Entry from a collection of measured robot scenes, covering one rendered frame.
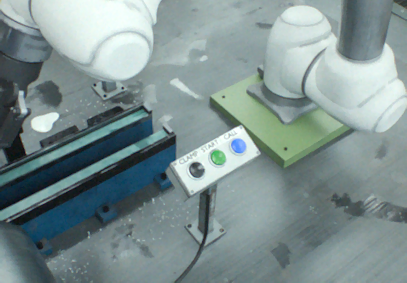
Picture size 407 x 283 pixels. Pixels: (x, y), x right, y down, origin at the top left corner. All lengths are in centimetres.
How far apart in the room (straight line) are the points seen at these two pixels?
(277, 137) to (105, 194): 47
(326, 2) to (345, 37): 255
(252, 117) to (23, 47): 74
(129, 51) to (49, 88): 93
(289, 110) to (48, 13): 84
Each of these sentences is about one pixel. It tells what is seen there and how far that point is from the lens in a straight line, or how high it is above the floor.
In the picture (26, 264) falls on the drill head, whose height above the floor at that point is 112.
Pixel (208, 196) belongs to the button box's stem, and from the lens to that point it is 95.
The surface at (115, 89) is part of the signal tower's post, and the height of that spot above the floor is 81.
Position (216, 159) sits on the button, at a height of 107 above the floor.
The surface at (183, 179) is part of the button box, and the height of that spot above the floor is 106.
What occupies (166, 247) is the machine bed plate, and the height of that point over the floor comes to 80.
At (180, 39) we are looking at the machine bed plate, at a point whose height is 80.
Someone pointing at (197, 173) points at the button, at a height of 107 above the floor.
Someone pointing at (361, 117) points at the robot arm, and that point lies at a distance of 113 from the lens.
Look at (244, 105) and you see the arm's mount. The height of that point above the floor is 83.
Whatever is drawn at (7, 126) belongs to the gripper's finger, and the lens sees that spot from 81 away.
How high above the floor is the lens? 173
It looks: 45 degrees down
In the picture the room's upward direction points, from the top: 3 degrees clockwise
